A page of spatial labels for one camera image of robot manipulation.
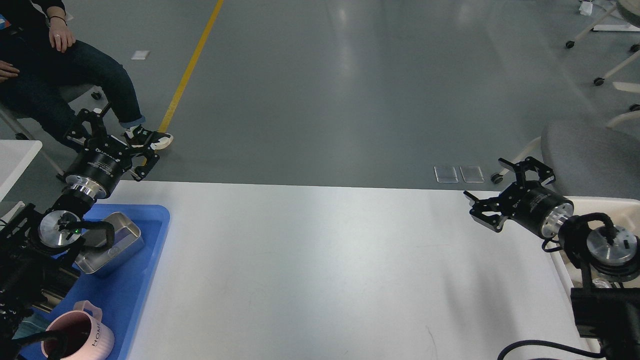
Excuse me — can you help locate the grey office chair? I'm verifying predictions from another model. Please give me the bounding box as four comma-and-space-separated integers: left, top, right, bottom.
512, 120, 640, 199

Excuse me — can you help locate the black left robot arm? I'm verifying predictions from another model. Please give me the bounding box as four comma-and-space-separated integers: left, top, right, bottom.
0, 109, 160, 360

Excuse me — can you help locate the white side table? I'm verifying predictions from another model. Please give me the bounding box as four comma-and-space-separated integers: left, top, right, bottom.
0, 139, 42, 227

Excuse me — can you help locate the stainless steel square dish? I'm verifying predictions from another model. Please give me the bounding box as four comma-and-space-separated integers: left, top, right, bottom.
75, 212, 145, 278

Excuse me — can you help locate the seated person in black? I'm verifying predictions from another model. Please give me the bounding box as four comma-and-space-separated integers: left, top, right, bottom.
0, 0, 173, 150

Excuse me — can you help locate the white chair legs top right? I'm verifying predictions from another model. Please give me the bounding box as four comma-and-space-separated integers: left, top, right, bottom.
564, 0, 640, 128

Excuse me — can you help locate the white paper on floor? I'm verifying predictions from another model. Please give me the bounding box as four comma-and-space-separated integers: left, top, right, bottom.
130, 50, 151, 60

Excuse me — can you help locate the teal mug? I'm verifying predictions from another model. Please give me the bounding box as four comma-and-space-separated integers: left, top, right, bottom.
13, 312, 51, 340

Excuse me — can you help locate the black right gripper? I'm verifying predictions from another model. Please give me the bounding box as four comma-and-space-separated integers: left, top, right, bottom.
462, 156, 575, 239

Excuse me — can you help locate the blue plastic tray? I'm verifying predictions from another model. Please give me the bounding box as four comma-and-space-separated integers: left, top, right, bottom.
33, 203, 170, 360

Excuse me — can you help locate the left floor outlet plate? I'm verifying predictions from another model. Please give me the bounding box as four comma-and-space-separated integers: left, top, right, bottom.
433, 165, 459, 183

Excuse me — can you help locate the pink ribbed mug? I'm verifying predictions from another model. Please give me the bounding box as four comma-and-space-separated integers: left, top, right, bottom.
46, 300, 115, 360

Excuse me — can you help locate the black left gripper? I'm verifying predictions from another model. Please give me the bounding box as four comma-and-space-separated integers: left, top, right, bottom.
62, 109, 161, 199

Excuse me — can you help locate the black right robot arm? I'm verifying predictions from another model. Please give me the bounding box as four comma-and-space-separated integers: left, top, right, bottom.
463, 156, 640, 360

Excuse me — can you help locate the floor outlet plate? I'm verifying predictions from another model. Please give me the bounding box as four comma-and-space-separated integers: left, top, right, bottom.
458, 166, 485, 183
433, 165, 459, 183

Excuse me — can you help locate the right floor outlet plate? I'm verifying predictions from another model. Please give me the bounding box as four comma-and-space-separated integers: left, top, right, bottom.
458, 166, 485, 183

